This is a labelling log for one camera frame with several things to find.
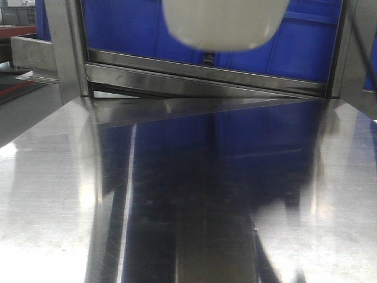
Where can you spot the stainless steel shelf frame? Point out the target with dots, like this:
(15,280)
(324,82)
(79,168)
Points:
(79,70)

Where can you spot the blue crate far left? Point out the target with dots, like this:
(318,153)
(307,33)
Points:
(41,19)

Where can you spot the red metal rack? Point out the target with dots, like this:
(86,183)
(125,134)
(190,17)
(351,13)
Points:
(9,31)

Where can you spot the white plastic bin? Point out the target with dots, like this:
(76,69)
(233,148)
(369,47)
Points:
(224,25)

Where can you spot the blue crate right on shelf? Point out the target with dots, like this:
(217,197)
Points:
(302,47)

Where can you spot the blue crate far right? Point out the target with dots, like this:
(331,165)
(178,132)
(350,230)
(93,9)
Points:
(369,84)

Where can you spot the blue crate left on shelf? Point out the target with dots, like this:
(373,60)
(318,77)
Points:
(136,28)

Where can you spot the blue crate on shelf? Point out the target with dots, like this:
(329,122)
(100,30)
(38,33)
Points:
(136,28)
(302,47)

